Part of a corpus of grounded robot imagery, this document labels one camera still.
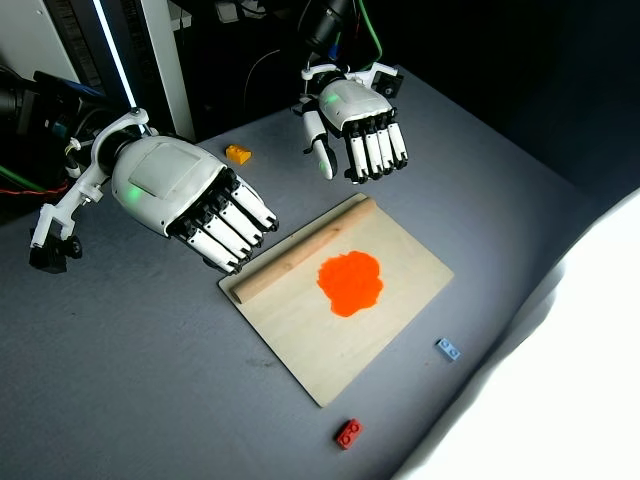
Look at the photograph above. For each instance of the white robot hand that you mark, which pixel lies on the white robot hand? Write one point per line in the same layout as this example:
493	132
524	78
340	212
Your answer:
160	185
355	102

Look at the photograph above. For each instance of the wooden rolling pin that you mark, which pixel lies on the wooden rolling pin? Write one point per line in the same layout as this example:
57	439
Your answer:
300	250

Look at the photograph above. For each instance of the yellow toy brick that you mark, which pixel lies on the yellow toy brick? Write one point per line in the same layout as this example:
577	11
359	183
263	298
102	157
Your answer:
237	155

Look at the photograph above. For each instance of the white column with light strip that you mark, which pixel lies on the white column with light strip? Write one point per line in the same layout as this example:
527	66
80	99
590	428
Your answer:
165	65

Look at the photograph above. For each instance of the orange flattened dough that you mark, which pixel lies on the orange flattened dough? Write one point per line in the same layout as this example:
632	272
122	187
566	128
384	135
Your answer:
350	282

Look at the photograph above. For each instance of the grey table cloth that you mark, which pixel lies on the grey table cloth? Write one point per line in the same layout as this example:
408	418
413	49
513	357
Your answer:
125	375

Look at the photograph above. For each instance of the light wooden board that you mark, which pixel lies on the light wooden board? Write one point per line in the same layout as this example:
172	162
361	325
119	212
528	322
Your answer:
325	350

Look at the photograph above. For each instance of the light blue toy brick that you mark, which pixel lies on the light blue toy brick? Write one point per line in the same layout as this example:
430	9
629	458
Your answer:
448	350

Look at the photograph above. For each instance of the red toy brick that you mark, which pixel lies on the red toy brick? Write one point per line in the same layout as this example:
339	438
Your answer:
349	434

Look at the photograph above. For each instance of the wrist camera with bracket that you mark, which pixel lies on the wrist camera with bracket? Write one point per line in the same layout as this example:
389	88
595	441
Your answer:
387	85
47	255

